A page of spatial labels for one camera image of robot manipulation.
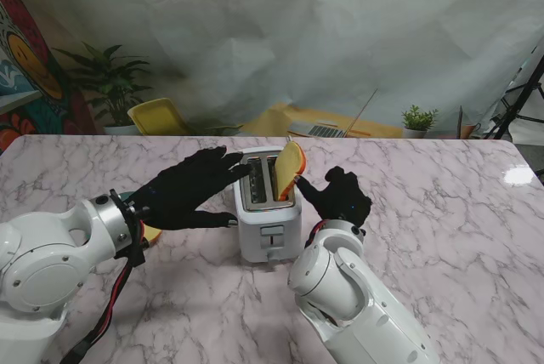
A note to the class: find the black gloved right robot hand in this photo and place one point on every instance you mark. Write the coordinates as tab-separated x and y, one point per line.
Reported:
344	202

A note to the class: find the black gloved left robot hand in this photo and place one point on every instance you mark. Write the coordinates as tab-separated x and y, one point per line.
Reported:
183	194

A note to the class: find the yellow toy toast slice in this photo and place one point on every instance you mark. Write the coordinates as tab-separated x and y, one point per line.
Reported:
287	168
153	236

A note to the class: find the white two-slot toaster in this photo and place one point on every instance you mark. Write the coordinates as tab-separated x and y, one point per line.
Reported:
255	232

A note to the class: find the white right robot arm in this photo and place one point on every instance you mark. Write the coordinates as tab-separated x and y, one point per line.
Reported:
348	296

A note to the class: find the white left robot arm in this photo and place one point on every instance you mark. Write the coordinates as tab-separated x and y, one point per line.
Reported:
42	262

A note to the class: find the teal round plate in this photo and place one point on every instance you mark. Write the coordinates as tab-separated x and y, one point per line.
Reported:
126	197

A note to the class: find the silver open laptop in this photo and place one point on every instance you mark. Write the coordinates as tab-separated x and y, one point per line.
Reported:
319	130

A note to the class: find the yellow plastic chair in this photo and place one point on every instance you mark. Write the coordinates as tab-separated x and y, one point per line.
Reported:
157	117

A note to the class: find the small green potted plant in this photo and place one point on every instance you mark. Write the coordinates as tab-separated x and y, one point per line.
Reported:
418	121

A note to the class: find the yellow desk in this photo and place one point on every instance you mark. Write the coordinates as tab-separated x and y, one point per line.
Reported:
272	119

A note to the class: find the large green potted plant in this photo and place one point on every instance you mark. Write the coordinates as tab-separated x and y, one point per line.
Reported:
112	83

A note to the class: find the colourful mural panel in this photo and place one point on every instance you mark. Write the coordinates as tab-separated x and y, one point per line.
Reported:
25	83

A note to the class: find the white paper backdrop sheet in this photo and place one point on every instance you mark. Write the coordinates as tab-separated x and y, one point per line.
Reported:
272	19

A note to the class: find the black tripod stand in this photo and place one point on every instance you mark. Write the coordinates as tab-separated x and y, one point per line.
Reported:
516	104

